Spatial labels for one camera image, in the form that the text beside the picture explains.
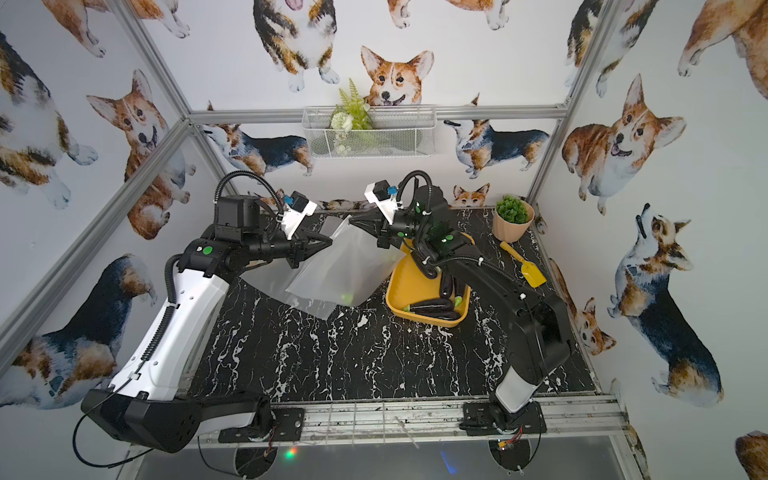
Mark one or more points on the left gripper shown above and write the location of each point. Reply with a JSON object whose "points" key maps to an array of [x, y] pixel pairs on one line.
{"points": [[291, 243]]}

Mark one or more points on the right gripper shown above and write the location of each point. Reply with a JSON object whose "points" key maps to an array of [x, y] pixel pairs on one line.
{"points": [[383, 230]]}

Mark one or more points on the frosted zip-top bag front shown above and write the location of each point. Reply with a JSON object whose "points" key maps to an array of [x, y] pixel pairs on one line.
{"points": [[349, 271]]}

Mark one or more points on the frosted zip-top bag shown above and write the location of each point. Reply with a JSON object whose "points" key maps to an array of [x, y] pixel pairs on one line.
{"points": [[273, 279], [349, 271]]}

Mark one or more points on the yellow plastic tray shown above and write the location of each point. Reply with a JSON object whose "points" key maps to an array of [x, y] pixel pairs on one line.
{"points": [[408, 285]]}

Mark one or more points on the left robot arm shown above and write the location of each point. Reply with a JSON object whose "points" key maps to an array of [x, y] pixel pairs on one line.
{"points": [[145, 403]]}

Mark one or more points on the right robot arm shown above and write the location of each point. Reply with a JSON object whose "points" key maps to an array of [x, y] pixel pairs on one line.
{"points": [[536, 325]]}

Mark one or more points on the frosted zip-top bag rear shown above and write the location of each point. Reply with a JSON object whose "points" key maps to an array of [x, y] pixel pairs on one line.
{"points": [[273, 279]]}

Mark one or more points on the purple eggplant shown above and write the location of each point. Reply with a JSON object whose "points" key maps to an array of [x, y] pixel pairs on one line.
{"points": [[431, 306], [447, 315], [446, 285]]}

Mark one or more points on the pink pot green plant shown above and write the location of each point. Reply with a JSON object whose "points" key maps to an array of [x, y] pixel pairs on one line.
{"points": [[512, 218]]}

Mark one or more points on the artificial fern and flower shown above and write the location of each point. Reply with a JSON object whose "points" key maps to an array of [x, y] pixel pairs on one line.
{"points": [[351, 125]]}

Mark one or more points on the yellow plastic scoop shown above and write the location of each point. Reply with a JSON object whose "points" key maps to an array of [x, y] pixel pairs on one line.
{"points": [[531, 273]]}

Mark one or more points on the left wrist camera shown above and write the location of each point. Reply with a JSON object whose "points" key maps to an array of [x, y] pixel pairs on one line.
{"points": [[296, 207]]}

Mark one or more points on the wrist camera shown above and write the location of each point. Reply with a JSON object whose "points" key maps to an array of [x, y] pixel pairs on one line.
{"points": [[384, 197], [296, 207]]}

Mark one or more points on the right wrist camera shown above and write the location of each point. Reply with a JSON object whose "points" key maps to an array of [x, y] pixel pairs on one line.
{"points": [[384, 197]]}

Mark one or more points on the white wire wall basket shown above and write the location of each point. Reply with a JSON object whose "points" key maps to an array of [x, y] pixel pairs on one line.
{"points": [[379, 132]]}

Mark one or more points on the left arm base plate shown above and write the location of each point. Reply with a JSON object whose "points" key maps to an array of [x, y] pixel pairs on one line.
{"points": [[277, 425]]}

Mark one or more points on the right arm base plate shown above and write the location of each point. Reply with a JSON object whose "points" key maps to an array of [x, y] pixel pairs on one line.
{"points": [[490, 418]]}

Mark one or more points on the aluminium frame post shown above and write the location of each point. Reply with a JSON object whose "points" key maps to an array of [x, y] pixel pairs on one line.
{"points": [[43, 299]]}

